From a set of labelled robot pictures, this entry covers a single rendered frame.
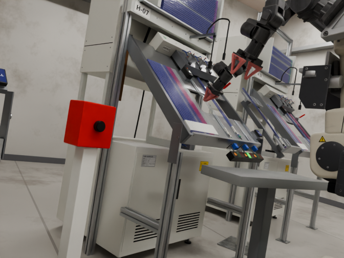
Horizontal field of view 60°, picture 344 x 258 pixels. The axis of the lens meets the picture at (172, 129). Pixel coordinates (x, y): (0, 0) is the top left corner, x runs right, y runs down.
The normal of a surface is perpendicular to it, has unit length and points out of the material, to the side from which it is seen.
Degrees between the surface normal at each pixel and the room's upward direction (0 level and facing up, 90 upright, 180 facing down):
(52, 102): 90
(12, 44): 90
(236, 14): 90
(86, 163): 90
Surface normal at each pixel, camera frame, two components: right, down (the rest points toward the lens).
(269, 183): 0.53, 0.08
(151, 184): 0.73, 0.11
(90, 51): -0.65, -0.11
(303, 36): -0.84, -0.14
